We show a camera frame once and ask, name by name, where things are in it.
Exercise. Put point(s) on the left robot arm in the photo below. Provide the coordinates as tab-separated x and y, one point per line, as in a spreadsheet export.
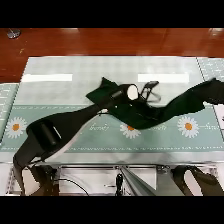
66	125

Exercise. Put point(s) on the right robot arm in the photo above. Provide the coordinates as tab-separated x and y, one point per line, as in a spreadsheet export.
215	91

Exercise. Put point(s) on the dark green shirt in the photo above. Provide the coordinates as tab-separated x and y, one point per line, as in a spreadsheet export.
140	115

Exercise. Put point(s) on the silver frame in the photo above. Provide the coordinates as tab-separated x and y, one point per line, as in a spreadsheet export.
140	186

